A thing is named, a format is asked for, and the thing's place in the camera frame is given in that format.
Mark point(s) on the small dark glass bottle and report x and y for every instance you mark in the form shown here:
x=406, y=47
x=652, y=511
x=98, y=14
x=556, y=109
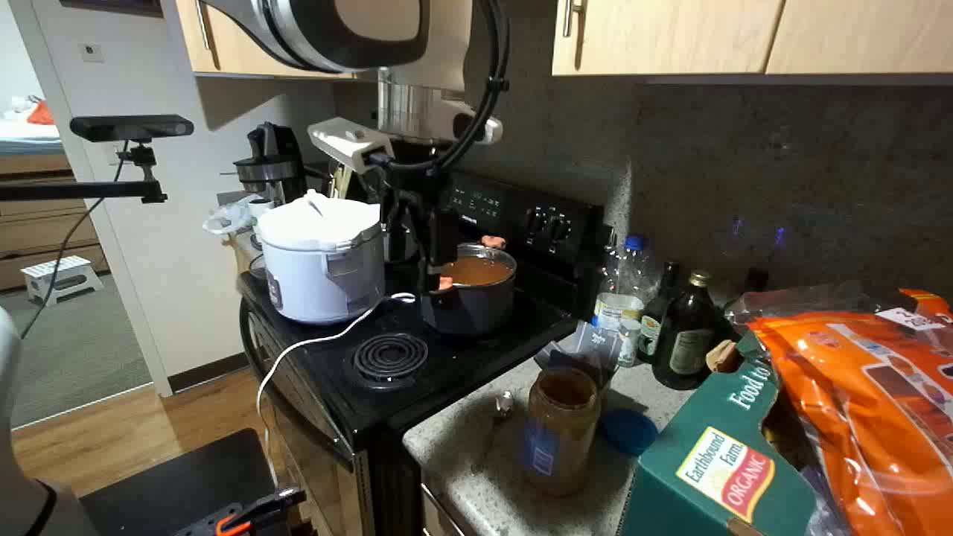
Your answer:
x=656, y=318

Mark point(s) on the orange plastic produce bag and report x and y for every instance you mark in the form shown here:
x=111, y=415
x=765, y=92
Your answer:
x=866, y=398

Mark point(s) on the white step stool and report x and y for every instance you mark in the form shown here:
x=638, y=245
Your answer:
x=62, y=275

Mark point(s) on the wooden lower cabinet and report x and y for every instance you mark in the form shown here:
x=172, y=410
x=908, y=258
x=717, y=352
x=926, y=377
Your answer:
x=442, y=517

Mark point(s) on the clear bottle blue cap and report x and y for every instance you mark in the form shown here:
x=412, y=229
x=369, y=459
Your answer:
x=628, y=278

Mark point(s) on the glass pot lid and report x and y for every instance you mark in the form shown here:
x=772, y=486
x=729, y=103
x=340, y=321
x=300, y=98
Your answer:
x=477, y=269

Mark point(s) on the wooden cabinet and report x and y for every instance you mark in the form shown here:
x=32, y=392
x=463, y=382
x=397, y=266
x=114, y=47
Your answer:
x=235, y=50
x=442, y=517
x=675, y=33

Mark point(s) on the wooden dresser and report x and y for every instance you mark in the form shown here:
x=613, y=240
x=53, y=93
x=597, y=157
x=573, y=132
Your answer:
x=41, y=224

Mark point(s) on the black stereo camera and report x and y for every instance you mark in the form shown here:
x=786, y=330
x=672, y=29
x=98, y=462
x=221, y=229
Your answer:
x=129, y=127

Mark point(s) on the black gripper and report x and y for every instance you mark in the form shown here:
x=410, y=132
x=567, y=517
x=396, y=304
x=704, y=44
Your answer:
x=415, y=179

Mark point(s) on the white plastic cup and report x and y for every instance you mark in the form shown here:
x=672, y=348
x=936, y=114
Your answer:
x=235, y=221

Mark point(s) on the wooden upper cabinet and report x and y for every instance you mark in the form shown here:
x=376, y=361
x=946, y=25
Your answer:
x=675, y=33
x=235, y=50

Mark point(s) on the peanut butter jar blue label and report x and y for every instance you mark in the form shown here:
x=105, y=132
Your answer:
x=561, y=437

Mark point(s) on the white rice cooker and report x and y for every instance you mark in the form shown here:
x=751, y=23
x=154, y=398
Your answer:
x=317, y=269

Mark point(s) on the black electric stove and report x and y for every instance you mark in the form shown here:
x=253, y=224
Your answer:
x=467, y=358

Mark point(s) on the big dark olive oil bottle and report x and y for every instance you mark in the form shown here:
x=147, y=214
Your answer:
x=689, y=343

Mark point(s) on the black robot cart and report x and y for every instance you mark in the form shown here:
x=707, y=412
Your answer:
x=180, y=486

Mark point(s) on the black camera stand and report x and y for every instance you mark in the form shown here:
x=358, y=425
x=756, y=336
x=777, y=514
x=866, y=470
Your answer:
x=62, y=188

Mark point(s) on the black coffee grinder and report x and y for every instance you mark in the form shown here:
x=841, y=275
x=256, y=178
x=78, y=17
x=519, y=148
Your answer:
x=273, y=159

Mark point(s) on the blue jar lid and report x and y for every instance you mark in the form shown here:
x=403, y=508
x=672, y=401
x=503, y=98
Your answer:
x=631, y=433

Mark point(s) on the orange black clamp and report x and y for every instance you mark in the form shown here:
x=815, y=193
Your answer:
x=259, y=514

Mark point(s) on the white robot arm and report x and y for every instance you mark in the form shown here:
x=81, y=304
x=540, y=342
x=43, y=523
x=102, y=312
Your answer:
x=397, y=99

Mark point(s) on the orange background item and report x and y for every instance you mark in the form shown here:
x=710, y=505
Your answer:
x=43, y=111

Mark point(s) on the green cardboard box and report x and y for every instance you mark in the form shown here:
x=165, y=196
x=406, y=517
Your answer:
x=695, y=465

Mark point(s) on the clear plastic bag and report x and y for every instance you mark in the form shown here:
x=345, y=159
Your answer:
x=585, y=348

